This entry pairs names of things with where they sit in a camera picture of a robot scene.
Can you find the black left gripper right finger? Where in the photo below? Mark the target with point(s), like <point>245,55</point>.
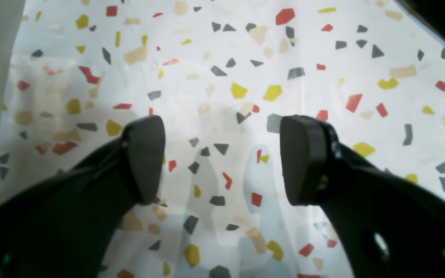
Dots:
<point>389,227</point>

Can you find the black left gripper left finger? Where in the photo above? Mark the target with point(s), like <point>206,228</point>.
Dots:
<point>61,227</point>

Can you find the terrazzo pattern table cloth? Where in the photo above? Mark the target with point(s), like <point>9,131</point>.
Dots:
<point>221,74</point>

